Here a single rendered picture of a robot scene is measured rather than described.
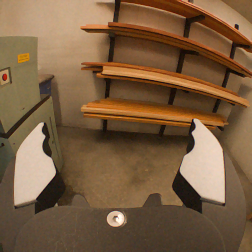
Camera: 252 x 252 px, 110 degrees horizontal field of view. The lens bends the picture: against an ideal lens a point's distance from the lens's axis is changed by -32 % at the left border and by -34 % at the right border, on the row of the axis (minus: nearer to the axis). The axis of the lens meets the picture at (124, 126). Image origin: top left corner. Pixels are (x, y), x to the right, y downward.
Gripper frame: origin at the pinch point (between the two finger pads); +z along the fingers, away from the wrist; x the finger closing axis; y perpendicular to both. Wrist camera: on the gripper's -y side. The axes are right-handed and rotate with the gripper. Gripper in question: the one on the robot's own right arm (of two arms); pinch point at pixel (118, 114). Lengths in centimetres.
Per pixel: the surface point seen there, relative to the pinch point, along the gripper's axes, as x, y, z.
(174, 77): 61, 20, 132
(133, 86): 19, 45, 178
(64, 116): -96, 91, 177
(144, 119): 29, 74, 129
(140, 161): 24, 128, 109
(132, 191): 10, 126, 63
